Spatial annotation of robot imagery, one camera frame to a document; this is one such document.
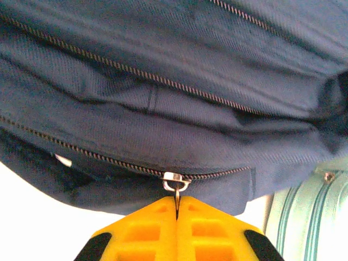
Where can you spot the mint green zip pouch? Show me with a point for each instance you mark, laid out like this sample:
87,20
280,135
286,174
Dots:
307,212

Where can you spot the navy blue backpack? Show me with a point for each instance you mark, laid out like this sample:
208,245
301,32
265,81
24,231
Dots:
174,81

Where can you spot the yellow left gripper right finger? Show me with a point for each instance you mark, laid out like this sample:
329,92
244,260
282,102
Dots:
209,233

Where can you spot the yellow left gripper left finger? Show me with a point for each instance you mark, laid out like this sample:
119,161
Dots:
146,233

